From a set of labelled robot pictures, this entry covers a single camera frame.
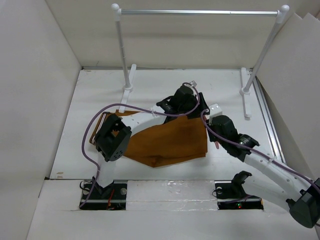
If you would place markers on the brown trousers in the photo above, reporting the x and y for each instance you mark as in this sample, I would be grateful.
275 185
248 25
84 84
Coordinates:
177 141

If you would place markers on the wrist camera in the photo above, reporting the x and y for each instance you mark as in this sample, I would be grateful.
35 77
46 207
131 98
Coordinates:
214 111
193 83

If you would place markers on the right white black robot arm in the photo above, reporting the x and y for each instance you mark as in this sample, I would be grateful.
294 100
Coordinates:
296 193

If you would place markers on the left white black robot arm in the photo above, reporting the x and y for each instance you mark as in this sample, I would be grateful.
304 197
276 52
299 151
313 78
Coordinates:
114 130

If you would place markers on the pink plastic hanger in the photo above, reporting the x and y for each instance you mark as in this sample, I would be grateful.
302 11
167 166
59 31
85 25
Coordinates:
217 146

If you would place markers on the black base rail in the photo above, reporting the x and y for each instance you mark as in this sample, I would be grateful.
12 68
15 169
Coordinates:
165 195

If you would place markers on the white metal clothes rack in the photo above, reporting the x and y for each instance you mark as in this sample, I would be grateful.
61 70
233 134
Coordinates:
246 80

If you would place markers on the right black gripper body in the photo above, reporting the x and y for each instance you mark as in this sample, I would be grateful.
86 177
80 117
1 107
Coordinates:
213 137

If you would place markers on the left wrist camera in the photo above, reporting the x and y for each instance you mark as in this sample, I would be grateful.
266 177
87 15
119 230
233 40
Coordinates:
193 83

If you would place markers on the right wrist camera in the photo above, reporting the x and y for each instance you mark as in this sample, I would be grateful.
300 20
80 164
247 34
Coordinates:
214 111

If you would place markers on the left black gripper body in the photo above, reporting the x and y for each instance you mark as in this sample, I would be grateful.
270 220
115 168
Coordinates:
190 104

